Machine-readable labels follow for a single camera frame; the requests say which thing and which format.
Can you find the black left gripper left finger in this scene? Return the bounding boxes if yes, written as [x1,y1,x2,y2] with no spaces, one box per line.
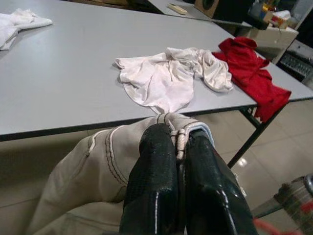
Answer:
[119,123,179,235]

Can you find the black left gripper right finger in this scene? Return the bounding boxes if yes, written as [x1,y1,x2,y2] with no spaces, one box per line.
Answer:
[179,129,259,235]

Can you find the white jeans dark stitching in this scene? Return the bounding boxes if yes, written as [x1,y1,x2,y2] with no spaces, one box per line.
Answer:
[25,113,246,235]

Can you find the cream white garment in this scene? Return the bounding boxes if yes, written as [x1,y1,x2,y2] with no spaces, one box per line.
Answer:
[112,46,233,115]

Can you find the red garment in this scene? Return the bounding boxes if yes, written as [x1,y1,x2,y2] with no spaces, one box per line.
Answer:
[212,36,292,123]

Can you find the white table black legs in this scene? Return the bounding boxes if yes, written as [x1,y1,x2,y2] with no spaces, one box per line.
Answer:
[0,0,313,169]

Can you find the black grille device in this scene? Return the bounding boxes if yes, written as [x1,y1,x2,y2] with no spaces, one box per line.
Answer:
[277,52,313,83]

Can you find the white side cabinet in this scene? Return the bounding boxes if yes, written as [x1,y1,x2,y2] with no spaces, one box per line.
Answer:
[244,23,299,65]

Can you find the pale wooden block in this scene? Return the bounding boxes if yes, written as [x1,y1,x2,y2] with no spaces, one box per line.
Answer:
[167,3,188,16]

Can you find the grey table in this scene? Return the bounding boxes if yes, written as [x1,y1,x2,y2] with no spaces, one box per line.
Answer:
[146,0,252,28]

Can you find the brown box round hole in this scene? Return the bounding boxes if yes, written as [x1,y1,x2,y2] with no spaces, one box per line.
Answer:
[194,0,220,20]

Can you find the colourful toy box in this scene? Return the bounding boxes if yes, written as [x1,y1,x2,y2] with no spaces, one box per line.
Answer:
[268,11,291,29]

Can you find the white crumpled garment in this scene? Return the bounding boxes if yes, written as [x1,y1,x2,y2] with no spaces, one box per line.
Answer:
[0,8,53,51]

